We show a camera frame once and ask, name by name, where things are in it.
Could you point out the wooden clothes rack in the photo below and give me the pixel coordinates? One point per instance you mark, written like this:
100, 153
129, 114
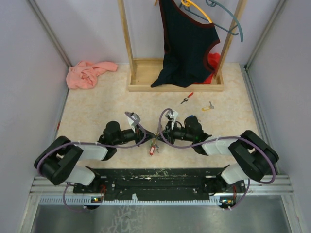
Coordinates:
144, 71

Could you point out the key with red strap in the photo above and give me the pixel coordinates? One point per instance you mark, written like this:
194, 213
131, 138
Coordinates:
187, 98

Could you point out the key with red tag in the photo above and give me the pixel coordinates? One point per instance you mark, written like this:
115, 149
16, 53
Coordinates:
152, 150

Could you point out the red cloth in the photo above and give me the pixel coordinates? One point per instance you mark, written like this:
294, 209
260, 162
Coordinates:
213, 59

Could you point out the large keyring with rings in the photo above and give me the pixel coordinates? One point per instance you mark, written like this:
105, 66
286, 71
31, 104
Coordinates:
154, 141

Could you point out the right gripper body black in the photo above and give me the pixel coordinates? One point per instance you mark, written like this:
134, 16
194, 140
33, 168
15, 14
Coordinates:
177, 133

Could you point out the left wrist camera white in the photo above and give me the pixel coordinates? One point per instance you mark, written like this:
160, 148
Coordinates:
133, 119

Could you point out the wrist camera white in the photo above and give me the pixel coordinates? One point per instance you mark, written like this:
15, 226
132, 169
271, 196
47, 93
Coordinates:
133, 119
172, 115

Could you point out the key with yellow tag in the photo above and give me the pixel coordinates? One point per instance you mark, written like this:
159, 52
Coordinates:
209, 107

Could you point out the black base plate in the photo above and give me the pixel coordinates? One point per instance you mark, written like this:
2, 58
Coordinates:
159, 184

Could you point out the yellow hanger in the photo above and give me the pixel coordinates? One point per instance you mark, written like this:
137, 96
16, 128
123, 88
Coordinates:
187, 3

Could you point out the grey-blue hanger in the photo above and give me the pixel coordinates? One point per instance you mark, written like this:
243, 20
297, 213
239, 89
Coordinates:
224, 17

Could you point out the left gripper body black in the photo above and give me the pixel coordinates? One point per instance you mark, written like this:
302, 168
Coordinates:
136, 136

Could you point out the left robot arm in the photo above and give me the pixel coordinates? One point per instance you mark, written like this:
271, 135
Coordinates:
58, 163

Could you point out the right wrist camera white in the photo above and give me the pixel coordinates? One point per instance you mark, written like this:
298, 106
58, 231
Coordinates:
172, 115

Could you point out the dark navy tank top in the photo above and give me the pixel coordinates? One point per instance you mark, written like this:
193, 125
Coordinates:
186, 47

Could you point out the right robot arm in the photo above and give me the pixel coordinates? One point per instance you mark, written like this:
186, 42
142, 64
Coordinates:
255, 159

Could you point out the pink cloth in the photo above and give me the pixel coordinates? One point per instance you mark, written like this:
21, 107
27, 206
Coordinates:
84, 75

